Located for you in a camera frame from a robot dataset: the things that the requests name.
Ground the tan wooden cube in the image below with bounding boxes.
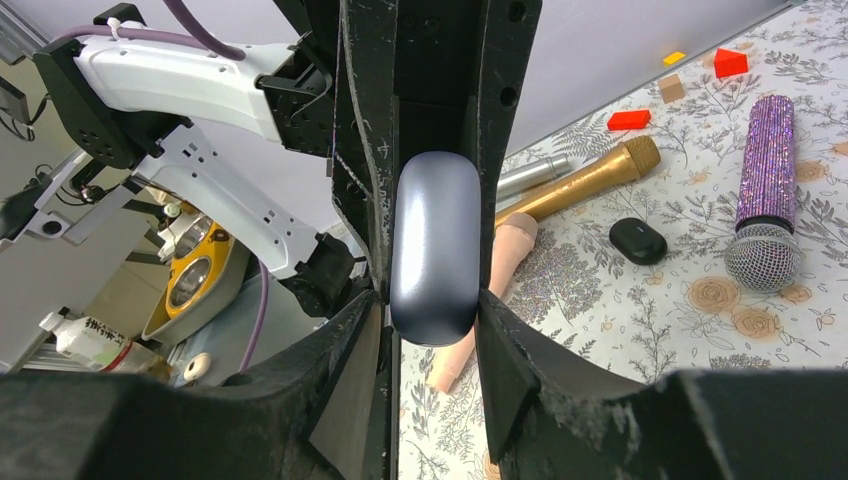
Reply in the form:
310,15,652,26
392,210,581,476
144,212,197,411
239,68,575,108
657,74,686,104

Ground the black earbud charging case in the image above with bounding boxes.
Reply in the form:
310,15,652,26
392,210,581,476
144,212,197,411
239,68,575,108
609,218,668,266

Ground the gold microphone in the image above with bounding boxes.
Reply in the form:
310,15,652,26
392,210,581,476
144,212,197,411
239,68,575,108
494,135,661,228

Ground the red flat block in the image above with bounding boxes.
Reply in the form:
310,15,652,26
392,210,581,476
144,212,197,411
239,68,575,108
607,109,652,131

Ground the floral table mat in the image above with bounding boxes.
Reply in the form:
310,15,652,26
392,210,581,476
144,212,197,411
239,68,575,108
398,1,847,479

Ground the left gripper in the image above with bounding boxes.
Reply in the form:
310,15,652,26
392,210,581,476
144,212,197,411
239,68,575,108
256,1,542,292

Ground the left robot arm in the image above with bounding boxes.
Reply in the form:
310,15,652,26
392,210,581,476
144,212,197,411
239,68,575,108
1,1,542,344

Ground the red triangle block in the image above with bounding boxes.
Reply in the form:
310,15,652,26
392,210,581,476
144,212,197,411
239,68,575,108
713,48,749,79

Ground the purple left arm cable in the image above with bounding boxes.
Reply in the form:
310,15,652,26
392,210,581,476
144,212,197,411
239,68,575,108
52,0,273,372

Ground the yellow small block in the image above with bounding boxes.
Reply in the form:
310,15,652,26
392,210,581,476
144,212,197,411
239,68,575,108
663,51,686,67

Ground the pink microphone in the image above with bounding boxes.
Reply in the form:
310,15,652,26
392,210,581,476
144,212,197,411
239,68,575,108
425,211,539,395

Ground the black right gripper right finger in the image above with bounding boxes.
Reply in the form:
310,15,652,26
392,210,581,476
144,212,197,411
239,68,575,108
476,291,847,479

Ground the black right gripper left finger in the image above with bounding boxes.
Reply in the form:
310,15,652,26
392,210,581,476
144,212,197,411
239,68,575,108
1,290,398,479

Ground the purple glitter microphone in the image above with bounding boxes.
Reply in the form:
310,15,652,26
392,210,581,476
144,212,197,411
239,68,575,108
724,95,801,293

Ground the silver microphone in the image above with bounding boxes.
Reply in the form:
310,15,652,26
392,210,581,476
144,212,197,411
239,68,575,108
496,155,572,200

